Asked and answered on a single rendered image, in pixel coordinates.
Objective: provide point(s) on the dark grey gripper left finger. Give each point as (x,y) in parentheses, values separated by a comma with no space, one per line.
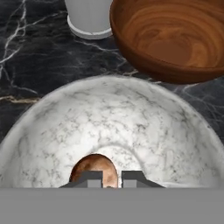
(92,176)

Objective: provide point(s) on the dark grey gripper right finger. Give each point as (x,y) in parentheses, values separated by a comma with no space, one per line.
(131,176)

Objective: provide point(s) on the brown mushroom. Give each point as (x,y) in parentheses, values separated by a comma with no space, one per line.
(93,164)

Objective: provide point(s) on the white marble bowl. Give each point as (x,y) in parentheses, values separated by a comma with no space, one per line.
(110,122)

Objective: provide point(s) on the brown wooden bowl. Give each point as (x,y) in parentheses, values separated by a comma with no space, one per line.
(175,40)

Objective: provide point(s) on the white cylindrical container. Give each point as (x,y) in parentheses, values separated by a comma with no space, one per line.
(89,17)

